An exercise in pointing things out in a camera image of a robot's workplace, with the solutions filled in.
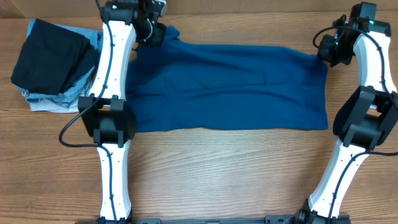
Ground blue polo shirt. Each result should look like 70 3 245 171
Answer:
126 26 328 133

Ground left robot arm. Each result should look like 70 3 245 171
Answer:
78 0 167 223

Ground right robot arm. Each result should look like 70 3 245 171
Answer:
288 2 397 223

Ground folded light blue jeans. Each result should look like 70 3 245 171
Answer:
17 24 103 113

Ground folded black garment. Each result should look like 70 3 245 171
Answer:
11 19 100 95

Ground folded white garment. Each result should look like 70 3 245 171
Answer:
25 77 92 113

